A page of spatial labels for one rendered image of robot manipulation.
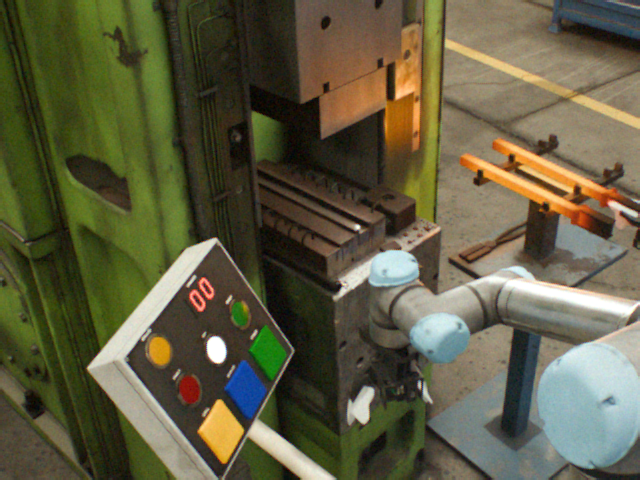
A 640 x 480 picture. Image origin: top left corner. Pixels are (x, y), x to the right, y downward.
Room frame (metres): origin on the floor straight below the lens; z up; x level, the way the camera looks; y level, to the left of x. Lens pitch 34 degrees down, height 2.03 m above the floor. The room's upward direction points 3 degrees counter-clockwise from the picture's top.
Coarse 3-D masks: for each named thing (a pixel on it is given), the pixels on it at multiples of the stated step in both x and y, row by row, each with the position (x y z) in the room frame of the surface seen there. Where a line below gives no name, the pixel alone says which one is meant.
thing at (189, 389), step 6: (186, 378) 0.96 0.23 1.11; (192, 378) 0.97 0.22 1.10; (180, 384) 0.94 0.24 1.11; (186, 384) 0.95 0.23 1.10; (192, 384) 0.96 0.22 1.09; (180, 390) 0.94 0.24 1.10; (186, 390) 0.94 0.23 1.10; (192, 390) 0.95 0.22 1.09; (198, 390) 0.96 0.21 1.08; (186, 396) 0.93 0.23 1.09; (192, 396) 0.94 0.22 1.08; (198, 396) 0.95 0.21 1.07; (192, 402) 0.93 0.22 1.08
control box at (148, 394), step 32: (192, 256) 1.19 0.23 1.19; (224, 256) 1.20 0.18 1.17; (160, 288) 1.11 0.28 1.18; (192, 288) 1.10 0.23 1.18; (224, 288) 1.15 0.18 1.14; (128, 320) 1.04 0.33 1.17; (160, 320) 1.01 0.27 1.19; (192, 320) 1.05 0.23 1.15; (224, 320) 1.10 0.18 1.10; (256, 320) 1.15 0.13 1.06; (128, 352) 0.93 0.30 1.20; (192, 352) 1.01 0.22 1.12; (288, 352) 1.16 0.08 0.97; (128, 384) 0.90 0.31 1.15; (160, 384) 0.92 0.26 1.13; (224, 384) 1.00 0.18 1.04; (128, 416) 0.91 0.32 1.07; (160, 416) 0.89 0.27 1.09; (192, 416) 0.92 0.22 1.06; (256, 416) 1.00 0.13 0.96; (160, 448) 0.89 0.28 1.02; (192, 448) 0.88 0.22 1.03
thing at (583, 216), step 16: (464, 160) 1.84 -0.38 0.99; (480, 160) 1.83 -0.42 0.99; (496, 176) 1.75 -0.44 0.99; (512, 176) 1.74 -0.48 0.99; (528, 192) 1.67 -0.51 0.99; (544, 192) 1.66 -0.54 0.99; (560, 208) 1.60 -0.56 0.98; (576, 208) 1.58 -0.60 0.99; (576, 224) 1.56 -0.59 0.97; (592, 224) 1.53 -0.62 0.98; (608, 224) 1.50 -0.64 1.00
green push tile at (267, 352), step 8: (264, 328) 1.15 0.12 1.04; (264, 336) 1.13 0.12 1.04; (272, 336) 1.15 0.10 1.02; (256, 344) 1.11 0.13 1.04; (264, 344) 1.12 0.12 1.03; (272, 344) 1.13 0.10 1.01; (256, 352) 1.09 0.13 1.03; (264, 352) 1.11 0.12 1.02; (272, 352) 1.12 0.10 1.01; (280, 352) 1.13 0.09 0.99; (256, 360) 1.08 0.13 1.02; (264, 360) 1.09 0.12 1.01; (272, 360) 1.11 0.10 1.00; (280, 360) 1.12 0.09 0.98; (264, 368) 1.08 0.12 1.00; (272, 368) 1.09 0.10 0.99; (272, 376) 1.08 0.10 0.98
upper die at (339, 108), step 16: (368, 80) 1.55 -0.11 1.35; (384, 80) 1.59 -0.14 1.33; (256, 96) 1.59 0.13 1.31; (272, 96) 1.55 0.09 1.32; (320, 96) 1.45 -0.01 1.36; (336, 96) 1.48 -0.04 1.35; (352, 96) 1.52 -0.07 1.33; (368, 96) 1.55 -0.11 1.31; (384, 96) 1.59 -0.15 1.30; (272, 112) 1.55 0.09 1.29; (288, 112) 1.52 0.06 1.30; (304, 112) 1.48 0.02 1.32; (320, 112) 1.45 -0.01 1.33; (336, 112) 1.48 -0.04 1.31; (352, 112) 1.52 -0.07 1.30; (368, 112) 1.55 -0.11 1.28; (304, 128) 1.48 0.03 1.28; (320, 128) 1.45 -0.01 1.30; (336, 128) 1.48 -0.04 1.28
